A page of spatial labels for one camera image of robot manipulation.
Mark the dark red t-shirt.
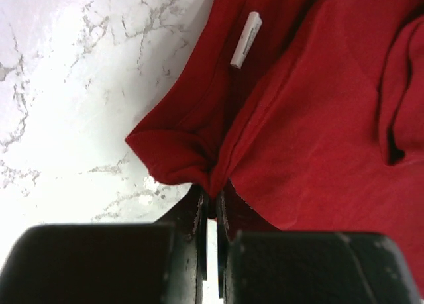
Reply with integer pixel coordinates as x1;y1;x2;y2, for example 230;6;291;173
126;0;423;287

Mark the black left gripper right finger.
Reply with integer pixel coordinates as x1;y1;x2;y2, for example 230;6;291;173
215;188;421;303

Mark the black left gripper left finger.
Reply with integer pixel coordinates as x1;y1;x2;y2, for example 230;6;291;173
1;185;209;303

